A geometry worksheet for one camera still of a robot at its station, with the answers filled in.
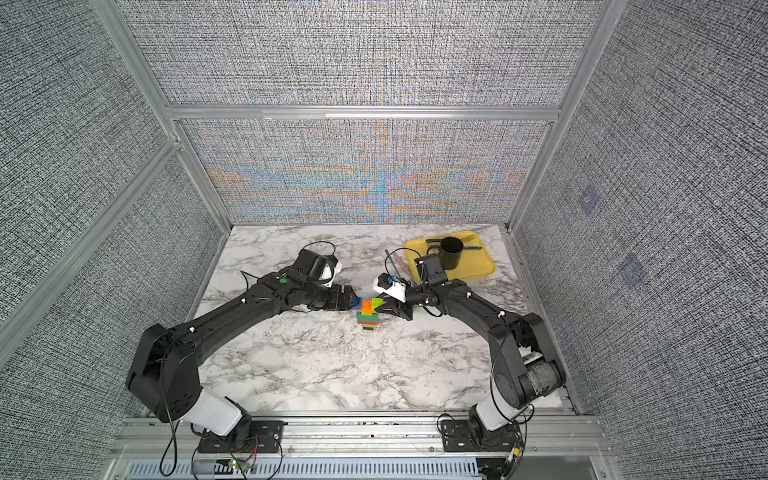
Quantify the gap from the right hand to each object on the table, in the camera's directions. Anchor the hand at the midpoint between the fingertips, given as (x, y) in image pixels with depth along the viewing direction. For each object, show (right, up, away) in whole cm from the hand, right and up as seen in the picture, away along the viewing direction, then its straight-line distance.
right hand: (380, 294), depth 84 cm
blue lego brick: (-6, -3, -3) cm, 7 cm away
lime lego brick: (-1, -2, -3) cm, 4 cm away
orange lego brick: (-4, -3, -2) cm, 5 cm away
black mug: (+23, +12, +16) cm, 31 cm away
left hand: (-8, -1, -1) cm, 8 cm away
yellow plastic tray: (+35, +8, +28) cm, 46 cm away
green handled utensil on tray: (+22, +17, +32) cm, 42 cm away
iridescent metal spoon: (+4, +9, +25) cm, 27 cm away
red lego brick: (-4, -9, +6) cm, 12 cm away
